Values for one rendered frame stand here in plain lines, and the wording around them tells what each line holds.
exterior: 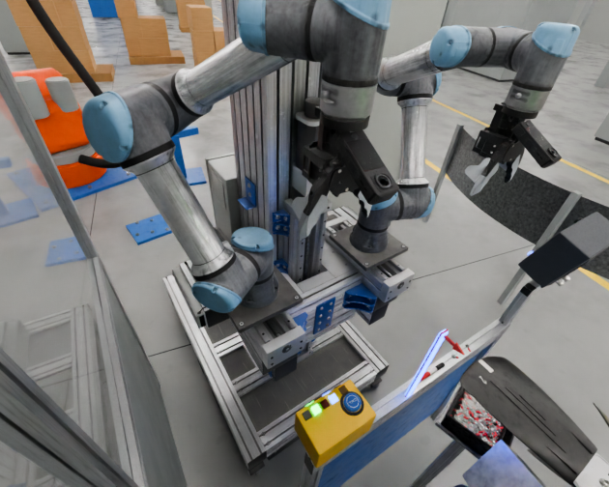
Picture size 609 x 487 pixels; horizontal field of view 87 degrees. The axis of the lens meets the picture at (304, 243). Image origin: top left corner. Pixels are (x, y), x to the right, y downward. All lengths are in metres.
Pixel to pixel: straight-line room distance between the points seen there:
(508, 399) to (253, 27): 0.80
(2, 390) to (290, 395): 1.47
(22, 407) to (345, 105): 0.48
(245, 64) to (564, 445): 0.91
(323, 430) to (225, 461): 1.16
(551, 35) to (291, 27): 0.54
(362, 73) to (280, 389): 1.57
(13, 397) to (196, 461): 1.56
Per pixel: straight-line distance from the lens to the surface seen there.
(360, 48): 0.44
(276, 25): 0.48
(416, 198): 1.20
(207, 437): 1.97
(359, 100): 0.46
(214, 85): 0.72
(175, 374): 2.16
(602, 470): 0.88
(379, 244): 1.22
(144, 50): 9.33
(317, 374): 1.84
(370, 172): 0.46
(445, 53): 0.83
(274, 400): 1.77
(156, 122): 0.73
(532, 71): 0.86
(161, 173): 0.73
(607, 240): 1.41
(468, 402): 1.22
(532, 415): 0.84
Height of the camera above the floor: 1.83
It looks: 40 degrees down
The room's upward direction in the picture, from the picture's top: 4 degrees clockwise
